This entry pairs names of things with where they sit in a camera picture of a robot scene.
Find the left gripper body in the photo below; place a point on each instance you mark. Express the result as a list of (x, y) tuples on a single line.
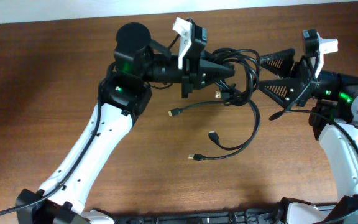
[(188, 75)]

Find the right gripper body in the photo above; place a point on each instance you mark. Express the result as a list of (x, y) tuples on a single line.
[(307, 74)]

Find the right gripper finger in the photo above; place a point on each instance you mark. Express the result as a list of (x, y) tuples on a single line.
[(282, 91), (279, 63)]

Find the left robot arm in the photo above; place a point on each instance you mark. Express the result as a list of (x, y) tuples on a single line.
[(122, 97)]

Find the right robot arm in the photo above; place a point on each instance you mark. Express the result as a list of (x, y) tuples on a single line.
[(331, 100)]

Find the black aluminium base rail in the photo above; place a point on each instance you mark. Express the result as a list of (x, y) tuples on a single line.
[(197, 217)]

